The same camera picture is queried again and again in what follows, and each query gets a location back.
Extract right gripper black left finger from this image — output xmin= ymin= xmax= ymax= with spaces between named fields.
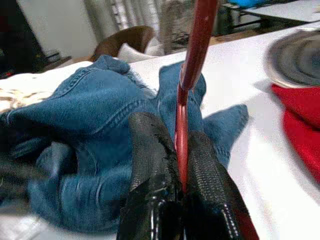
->
xmin=117 ymin=111 xmax=185 ymax=240

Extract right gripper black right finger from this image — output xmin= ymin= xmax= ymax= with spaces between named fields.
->
xmin=183 ymin=131 xmax=247 ymax=240

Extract blue denim jeans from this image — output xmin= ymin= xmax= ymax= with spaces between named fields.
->
xmin=0 ymin=54 xmax=250 ymax=228

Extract red hanger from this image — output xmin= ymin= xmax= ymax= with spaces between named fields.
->
xmin=174 ymin=0 xmax=260 ymax=240

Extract white cushion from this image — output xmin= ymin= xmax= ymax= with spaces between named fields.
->
xmin=118 ymin=37 xmax=166 ymax=60

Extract red garment white trim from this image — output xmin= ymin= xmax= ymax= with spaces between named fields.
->
xmin=271 ymin=83 xmax=320 ymax=177

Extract brown wooden chair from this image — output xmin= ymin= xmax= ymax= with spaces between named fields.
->
xmin=91 ymin=25 xmax=156 ymax=62

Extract large white table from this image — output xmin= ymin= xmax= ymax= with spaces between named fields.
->
xmin=0 ymin=21 xmax=320 ymax=240

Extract cream white cloth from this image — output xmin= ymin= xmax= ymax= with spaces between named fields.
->
xmin=0 ymin=61 xmax=93 ymax=113

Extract white pleated curtain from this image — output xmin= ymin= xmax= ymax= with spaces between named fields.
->
xmin=82 ymin=0 xmax=163 ymax=33

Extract round silver metal object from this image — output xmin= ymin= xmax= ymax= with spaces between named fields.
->
xmin=266 ymin=27 xmax=320 ymax=89

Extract long white side table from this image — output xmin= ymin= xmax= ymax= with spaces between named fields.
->
xmin=243 ymin=0 xmax=320 ymax=23

